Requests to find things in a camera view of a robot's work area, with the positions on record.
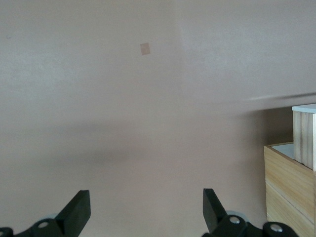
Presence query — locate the beige tape square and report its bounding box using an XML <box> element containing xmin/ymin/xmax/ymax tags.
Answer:
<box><xmin>139</xmin><ymin>42</ymin><xmax>152</xmax><ymax>56</ymax></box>

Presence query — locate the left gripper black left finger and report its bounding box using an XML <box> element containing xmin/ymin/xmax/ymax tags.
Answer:
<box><xmin>0</xmin><ymin>190</ymin><xmax>92</xmax><ymax>237</ymax></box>

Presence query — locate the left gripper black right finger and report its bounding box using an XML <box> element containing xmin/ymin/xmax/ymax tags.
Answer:
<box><xmin>202</xmin><ymin>188</ymin><xmax>301</xmax><ymax>237</ymax></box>

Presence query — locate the light wooden drawer cabinet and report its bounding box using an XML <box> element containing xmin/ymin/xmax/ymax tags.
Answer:
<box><xmin>263</xmin><ymin>142</ymin><xmax>316</xmax><ymax>237</ymax></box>

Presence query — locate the white drawer with black handle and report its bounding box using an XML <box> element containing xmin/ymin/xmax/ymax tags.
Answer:
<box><xmin>292</xmin><ymin>103</ymin><xmax>316</xmax><ymax>172</ymax></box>

